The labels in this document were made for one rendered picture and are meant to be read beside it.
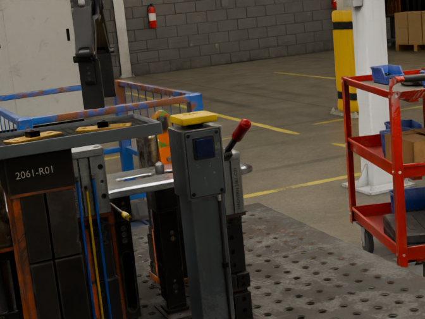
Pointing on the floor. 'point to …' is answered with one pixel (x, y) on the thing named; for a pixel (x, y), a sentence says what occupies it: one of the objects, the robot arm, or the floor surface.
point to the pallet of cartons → (410, 30)
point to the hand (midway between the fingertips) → (100, 95)
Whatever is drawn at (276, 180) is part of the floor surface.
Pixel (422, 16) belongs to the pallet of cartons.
